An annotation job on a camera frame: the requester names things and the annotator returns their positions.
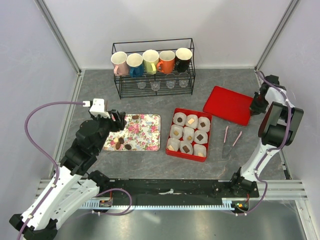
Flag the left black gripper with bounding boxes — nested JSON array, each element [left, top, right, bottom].
[[89, 108, 127, 153]]

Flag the red box lid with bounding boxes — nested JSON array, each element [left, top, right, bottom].
[[203, 86, 253, 126]]

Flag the floral serving tray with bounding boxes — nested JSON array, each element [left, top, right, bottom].
[[102, 114, 161, 152]]

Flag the white bar chocolate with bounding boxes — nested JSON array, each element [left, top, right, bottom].
[[167, 145, 175, 151]]

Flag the pink-tipped metal tongs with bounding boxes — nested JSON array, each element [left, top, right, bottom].
[[221, 126, 243, 159]]

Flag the dark square chocolate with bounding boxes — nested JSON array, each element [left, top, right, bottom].
[[197, 134, 204, 141]]

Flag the red chocolate box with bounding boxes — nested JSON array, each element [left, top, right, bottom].
[[165, 108, 212, 163]]

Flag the brown rectangular chocolate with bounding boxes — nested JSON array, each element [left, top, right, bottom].
[[182, 145, 190, 153]]

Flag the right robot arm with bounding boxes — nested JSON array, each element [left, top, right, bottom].
[[229, 71, 304, 197]]

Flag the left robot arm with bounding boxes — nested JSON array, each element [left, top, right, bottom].
[[9, 110, 126, 240]]

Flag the brown oval chocolate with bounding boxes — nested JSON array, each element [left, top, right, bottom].
[[118, 137, 125, 144]]

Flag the dark oval chocolate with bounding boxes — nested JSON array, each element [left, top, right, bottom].
[[124, 144, 132, 150]]

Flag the clear glass cup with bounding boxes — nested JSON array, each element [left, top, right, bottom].
[[150, 80, 161, 92], [166, 80, 176, 89], [137, 81, 146, 89], [179, 79, 189, 88]]

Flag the blue mug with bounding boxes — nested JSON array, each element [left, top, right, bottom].
[[126, 53, 144, 78]]

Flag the pink mug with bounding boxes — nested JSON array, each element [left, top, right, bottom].
[[110, 51, 129, 77]]

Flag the yellow-green mug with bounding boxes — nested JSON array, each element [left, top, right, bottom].
[[142, 49, 160, 75]]

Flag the orange mug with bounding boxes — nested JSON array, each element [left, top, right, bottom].
[[156, 50, 176, 74]]

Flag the black and red mug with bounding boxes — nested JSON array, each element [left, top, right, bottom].
[[174, 47, 193, 73]]

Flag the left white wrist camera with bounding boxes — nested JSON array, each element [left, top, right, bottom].
[[82, 98, 111, 119]]

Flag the black wire mug rack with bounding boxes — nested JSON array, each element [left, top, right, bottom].
[[111, 37, 196, 99]]

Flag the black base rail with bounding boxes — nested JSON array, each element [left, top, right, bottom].
[[100, 179, 254, 207]]

